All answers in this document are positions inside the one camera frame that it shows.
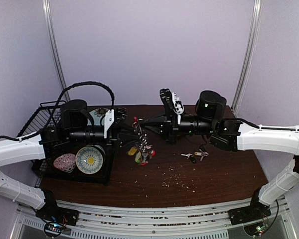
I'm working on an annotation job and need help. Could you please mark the keys with black fob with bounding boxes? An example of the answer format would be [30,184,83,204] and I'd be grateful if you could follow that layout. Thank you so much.
[181,153,196,164]

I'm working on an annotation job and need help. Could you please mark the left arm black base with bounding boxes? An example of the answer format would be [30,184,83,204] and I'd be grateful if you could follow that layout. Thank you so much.
[34,189,79,239]

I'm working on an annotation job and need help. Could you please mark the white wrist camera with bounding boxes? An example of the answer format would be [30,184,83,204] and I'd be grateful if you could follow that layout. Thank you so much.
[103,108,128,138]
[159,89,184,115]

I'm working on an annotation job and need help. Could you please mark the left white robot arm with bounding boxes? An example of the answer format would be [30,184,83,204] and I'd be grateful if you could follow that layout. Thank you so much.
[0,96,127,221]

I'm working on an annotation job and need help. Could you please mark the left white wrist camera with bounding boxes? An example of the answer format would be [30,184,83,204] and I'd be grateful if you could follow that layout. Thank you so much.
[103,108,128,138]

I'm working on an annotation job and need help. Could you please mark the light blue flower plate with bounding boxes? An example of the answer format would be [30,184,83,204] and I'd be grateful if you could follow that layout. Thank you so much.
[89,108,109,126]

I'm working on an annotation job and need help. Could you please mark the right aluminium frame post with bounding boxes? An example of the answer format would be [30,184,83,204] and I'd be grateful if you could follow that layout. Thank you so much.
[231,0,263,116]

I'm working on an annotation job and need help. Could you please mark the keys with yellow tag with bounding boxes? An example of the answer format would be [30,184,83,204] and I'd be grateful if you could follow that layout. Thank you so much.
[194,145,209,161]

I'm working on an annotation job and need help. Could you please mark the red patterned plate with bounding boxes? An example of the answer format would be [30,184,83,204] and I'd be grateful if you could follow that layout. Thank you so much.
[53,153,76,173]

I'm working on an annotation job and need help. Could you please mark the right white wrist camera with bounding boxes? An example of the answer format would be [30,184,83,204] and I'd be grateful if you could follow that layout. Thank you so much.
[159,89,184,115]

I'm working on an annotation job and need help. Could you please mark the left aluminium frame post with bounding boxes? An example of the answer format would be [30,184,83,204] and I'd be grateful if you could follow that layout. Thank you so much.
[42,0,67,90]

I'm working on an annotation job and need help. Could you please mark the keyring bundle with coloured tags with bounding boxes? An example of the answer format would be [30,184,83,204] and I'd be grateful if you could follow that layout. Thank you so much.
[128,117,155,166]

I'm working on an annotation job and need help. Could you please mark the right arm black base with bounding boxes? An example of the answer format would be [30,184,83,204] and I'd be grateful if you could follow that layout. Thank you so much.
[228,188,280,239]

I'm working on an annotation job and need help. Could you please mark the black wire dish rack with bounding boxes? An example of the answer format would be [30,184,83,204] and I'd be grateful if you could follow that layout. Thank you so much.
[19,100,126,186]

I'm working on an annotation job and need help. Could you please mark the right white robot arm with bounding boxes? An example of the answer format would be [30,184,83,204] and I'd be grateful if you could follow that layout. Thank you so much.
[140,89,299,220]

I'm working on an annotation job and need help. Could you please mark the aluminium frame post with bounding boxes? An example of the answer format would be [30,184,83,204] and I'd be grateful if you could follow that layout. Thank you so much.
[42,0,67,90]
[231,0,263,116]

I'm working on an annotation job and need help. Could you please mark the aluminium slotted front rail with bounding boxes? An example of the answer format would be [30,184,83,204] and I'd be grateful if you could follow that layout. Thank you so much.
[14,196,296,239]

